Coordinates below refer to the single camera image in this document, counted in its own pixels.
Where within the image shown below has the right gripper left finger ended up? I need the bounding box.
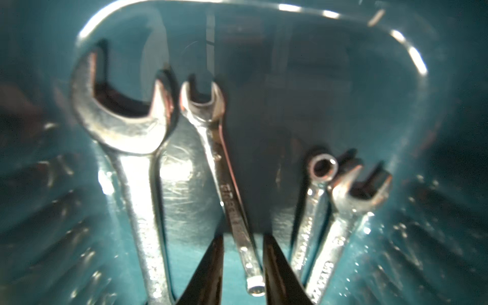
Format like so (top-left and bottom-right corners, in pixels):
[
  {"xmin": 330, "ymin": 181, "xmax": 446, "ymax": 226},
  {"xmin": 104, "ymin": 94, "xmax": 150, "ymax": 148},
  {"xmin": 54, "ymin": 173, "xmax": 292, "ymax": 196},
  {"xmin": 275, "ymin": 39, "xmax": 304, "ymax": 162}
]
[{"xmin": 176, "ymin": 235, "xmax": 224, "ymax": 305}]

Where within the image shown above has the teal plastic storage box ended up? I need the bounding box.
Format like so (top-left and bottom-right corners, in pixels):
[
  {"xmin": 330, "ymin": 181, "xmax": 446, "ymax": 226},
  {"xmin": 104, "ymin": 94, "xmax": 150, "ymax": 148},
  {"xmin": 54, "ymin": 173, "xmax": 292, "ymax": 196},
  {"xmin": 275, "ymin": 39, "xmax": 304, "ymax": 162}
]
[{"xmin": 1, "ymin": 1, "xmax": 487, "ymax": 304}]

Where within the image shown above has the thin combination wrench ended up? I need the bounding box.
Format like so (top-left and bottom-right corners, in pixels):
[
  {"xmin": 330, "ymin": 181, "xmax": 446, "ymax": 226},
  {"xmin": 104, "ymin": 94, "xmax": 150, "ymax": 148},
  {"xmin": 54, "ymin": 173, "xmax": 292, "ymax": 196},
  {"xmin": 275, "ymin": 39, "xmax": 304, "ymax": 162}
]
[{"xmin": 290, "ymin": 152, "xmax": 339, "ymax": 280}]

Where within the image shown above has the large steel open-end wrench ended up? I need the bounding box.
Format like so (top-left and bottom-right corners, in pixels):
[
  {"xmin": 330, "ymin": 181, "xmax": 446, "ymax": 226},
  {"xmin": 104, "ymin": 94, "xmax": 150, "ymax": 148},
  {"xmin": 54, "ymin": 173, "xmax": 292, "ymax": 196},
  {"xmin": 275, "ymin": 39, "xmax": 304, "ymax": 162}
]
[{"xmin": 70, "ymin": 52, "xmax": 174, "ymax": 304}]

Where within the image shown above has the long steel combination wrench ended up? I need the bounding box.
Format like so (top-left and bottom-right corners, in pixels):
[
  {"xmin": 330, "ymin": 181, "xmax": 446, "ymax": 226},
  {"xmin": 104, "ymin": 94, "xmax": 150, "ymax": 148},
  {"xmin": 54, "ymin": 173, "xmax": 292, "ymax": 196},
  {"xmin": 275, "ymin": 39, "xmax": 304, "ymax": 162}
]
[{"xmin": 179, "ymin": 80, "xmax": 266, "ymax": 297}]

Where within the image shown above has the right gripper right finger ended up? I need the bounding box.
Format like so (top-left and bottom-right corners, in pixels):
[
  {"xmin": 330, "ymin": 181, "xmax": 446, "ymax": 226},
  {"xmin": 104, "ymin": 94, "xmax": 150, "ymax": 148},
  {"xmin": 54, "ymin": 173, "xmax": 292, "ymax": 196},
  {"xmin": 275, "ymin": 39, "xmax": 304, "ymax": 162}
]
[{"xmin": 263, "ymin": 235, "xmax": 312, "ymax": 305}]

